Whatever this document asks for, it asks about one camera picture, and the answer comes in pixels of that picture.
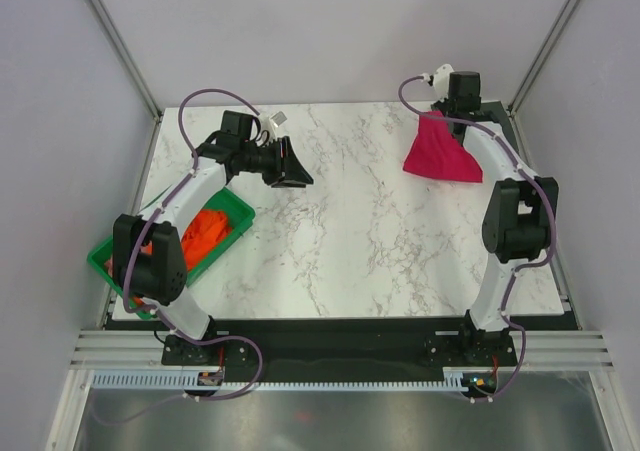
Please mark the dusty pink t-shirt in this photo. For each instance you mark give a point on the dusty pink t-shirt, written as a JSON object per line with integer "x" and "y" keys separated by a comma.
{"x": 109, "y": 265}

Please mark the aluminium frame post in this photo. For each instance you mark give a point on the aluminium frame post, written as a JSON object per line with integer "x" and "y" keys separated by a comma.
{"x": 549, "y": 43}
{"x": 124, "y": 56}

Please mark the right aluminium frame post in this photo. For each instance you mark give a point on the right aluminium frame post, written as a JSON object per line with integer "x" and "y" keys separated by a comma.
{"x": 549, "y": 43}

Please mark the white slotted cable duct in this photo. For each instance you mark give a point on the white slotted cable duct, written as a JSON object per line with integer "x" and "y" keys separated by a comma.
{"x": 198, "y": 380}

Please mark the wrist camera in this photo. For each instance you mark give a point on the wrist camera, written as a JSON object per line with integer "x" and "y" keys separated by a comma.
{"x": 273, "y": 125}
{"x": 440, "y": 80}

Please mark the green plastic tray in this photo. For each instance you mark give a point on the green plastic tray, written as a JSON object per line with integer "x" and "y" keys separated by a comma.
{"x": 240, "y": 218}

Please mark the magenta t-shirt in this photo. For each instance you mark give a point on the magenta t-shirt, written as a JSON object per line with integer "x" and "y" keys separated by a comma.
{"x": 436, "y": 155}

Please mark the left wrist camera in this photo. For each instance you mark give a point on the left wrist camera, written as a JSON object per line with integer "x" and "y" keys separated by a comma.
{"x": 273, "y": 125}

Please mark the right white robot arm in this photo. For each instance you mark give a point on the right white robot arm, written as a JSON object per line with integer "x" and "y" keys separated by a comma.
{"x": 519, "y": 228}

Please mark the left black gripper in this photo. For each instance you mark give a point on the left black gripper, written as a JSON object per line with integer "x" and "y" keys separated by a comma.
{"x": 286, "y": 171}

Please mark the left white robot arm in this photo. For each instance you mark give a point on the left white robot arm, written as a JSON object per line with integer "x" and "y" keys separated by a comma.
{"x": 223, "y": 155}

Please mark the left aluminium frame post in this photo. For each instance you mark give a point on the left aluminium frame post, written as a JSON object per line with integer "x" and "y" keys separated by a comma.
{"x": 124, "y": 56}

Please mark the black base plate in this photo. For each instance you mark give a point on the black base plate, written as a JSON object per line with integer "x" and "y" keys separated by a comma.
{"x": 346, "y": 348}

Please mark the aluminium rail profile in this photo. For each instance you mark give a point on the aluminium rail profile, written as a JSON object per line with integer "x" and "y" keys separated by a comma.
{"x": 116, "y": 350}

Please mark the dark grey folded cloth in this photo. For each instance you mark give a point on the dark grey folded cloth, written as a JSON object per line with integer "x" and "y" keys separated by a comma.
{"x": 494, "y": 112}

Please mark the orange t-shirt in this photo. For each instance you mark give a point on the orange t-shirt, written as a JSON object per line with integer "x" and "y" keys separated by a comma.
{"x": 205, "y": 236}

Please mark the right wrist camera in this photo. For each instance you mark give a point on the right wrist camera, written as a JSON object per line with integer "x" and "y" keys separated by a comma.
{"x": 440, "y": 80}

